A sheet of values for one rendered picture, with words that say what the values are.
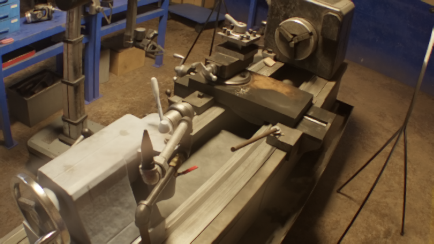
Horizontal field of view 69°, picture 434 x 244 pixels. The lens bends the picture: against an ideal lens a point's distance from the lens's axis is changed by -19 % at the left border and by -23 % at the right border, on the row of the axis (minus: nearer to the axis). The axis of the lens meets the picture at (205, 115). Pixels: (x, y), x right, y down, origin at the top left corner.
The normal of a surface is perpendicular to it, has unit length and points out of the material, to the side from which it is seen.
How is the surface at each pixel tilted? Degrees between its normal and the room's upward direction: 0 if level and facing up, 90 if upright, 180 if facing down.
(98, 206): 76
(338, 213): 0
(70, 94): 90
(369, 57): 90
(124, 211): 70
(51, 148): 0
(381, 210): 0
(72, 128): 90
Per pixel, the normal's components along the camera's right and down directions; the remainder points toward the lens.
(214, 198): 0.11, -0.86
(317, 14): -0.52, 0.38
